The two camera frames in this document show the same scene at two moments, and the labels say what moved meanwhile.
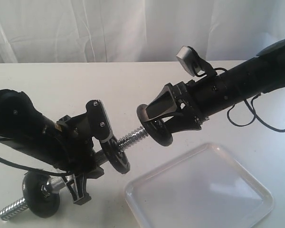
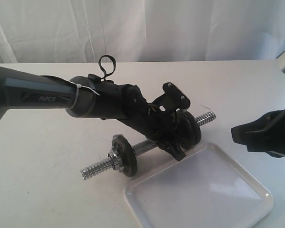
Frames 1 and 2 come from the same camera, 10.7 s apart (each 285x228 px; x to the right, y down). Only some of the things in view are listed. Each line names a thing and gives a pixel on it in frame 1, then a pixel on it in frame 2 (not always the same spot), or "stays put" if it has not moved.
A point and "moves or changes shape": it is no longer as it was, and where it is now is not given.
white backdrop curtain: x=135 y=31 stays put
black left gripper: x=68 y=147 → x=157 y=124
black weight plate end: x=116 y=156 → x=185 y=129
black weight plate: x=42 y=206 → x=127 y=154
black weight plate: x=156 y=128 moves or changes shape
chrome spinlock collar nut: x=45 y=189 → x=114 y=159
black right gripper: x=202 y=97 → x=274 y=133
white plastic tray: x=205 y=188 stays put
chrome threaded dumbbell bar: x=58 y=182 → x=139 y=148
